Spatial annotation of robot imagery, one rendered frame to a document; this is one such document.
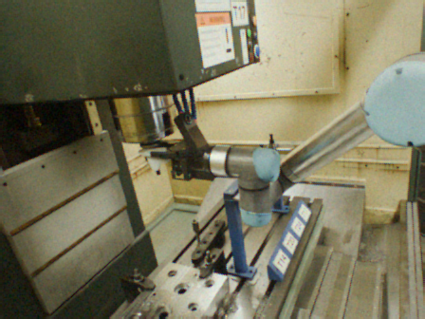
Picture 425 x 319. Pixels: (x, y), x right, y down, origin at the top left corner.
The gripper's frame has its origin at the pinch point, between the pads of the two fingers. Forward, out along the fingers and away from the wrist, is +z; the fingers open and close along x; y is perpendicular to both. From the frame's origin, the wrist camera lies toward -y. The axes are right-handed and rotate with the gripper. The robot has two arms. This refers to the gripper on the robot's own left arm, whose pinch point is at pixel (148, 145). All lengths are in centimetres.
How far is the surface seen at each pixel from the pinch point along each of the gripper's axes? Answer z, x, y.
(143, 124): -5.4, -6.4, -8.1
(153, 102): -7.4, -3.9, -12.9
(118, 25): -9.4, -12.5, -29.7
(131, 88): -9.5, -12.5, -17.8
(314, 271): -36, 43, 68
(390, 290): -64, 50, 75
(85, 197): 40.5, 5.4, 26.1
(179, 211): 66, 93, 90
